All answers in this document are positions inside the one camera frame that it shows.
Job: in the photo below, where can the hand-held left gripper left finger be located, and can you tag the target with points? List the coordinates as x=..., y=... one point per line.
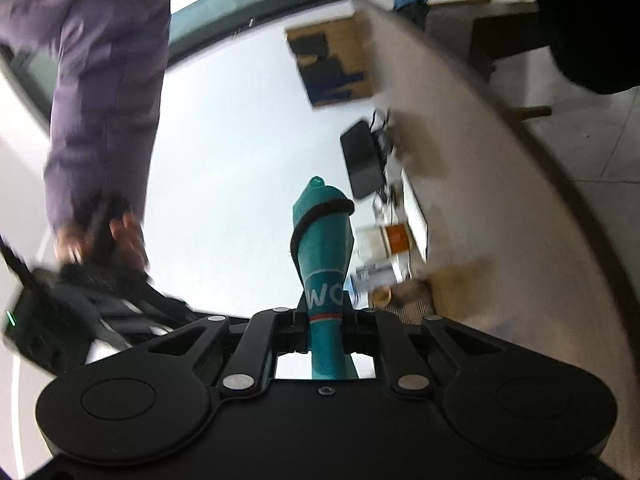
x=287, y=331

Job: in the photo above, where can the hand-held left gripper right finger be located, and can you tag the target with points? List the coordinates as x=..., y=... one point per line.
x=361, y=331

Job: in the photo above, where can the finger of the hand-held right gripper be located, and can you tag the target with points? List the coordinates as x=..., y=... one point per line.
x=125, y=337
x=175, y=307

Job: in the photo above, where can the teal shopping bag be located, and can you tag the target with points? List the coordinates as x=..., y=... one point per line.
x=322, y=245

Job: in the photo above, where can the black elastic band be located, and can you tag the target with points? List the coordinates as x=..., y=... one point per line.
x=320, y=208

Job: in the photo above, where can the person's right forearm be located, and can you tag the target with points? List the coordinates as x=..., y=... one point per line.
x=102, y=125

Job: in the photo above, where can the person's right hand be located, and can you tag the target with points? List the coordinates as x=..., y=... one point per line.
x=131, y=235

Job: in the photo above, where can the small round wooden cup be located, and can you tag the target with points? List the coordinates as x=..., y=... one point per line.
x=382, y=296

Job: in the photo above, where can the glass cup of tea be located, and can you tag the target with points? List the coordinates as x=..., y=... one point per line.
x=395, y=240

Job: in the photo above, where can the white paper sheet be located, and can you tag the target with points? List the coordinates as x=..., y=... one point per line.
x=415, y=210

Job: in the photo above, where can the black power bank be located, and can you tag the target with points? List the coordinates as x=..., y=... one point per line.
x=362, y=160

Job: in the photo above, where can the dark fabric piece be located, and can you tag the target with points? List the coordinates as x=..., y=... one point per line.
x=332, y=80
x=307, y=44

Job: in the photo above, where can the brown wooden furniture leg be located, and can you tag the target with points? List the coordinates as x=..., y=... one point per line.
x=500, y=50

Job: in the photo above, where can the dark cloth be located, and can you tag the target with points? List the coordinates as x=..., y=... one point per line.
x=590, y=25

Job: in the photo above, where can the dark window frame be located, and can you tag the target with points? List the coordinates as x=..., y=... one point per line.
x=260, y=5

